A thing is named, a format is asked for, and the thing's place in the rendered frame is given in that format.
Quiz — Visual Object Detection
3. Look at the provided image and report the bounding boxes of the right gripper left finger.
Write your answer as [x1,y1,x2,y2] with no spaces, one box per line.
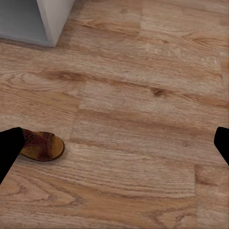
[0,127,25,184]

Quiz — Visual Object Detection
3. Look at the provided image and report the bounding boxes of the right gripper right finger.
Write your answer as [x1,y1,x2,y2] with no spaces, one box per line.
[214,127,229,165]

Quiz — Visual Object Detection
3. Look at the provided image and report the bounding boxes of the sandal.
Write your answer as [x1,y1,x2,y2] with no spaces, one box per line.
[19,128,64,162]

